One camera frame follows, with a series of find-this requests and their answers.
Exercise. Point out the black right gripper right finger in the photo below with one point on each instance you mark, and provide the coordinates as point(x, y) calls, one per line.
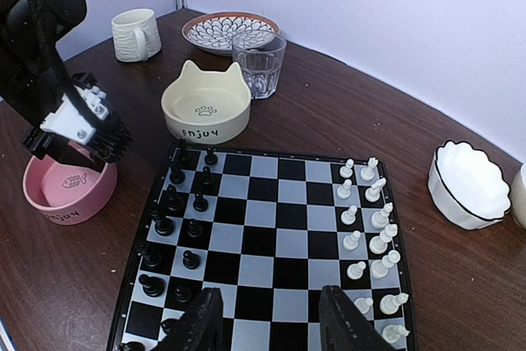
point(343, 326)

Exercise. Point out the black corner chess piece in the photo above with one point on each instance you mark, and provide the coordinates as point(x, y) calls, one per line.
point(130, 346)

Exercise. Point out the black chess piece tall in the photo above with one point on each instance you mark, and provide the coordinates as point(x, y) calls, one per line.
point(163, 226)

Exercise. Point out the patterned ceramic plate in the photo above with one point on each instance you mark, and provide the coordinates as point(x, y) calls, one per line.
point(213, 33)

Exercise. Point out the white pawn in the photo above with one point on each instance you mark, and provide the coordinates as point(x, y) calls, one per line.
point(351, 241)
point(355, 271)
point(364, 305)
point(348, 217)
point(344, 190)
point(346, 171)

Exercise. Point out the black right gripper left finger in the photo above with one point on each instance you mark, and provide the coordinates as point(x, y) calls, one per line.
point(200, 327)

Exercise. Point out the white scalloped bowl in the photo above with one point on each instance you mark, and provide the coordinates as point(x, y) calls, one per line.
point(466, 187)

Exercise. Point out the cream round bowl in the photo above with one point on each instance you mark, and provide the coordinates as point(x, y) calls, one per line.
point(518, 197)

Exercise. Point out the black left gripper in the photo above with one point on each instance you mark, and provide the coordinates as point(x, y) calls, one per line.
point(34, 95)

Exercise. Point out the black white chessboard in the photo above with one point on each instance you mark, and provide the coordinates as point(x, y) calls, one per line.
point(272, 239)

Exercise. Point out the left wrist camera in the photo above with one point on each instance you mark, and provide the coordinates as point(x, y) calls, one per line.
point(110, 141)

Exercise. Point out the black pawn fifteenth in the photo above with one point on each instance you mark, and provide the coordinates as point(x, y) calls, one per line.
point(169, 325)

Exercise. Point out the white chess piece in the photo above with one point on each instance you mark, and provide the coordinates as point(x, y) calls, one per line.
point(368, 173)
point(379, 243)
point(380, 268)
point(381, 218)
point(373, 193)
point(390, 303)

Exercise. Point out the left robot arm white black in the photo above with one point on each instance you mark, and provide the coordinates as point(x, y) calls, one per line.
point(33, 27)

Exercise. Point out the cream cat-shaped bowl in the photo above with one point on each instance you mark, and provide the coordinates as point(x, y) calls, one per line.
point(207, 107)

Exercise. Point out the black pawn twelfth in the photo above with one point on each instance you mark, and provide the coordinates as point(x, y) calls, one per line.
point(191, 260)

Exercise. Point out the black pawn thirteenth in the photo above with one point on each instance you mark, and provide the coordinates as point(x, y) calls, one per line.
point(182, 293)

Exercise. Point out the clear drinking glass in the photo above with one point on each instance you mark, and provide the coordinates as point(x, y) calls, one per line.
point(260, 55)

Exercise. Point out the pink cat-shaped bowl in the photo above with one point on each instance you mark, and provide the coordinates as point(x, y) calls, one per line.
point(67, 194)

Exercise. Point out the white mug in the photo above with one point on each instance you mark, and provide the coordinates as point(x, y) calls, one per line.
point(135, 35)

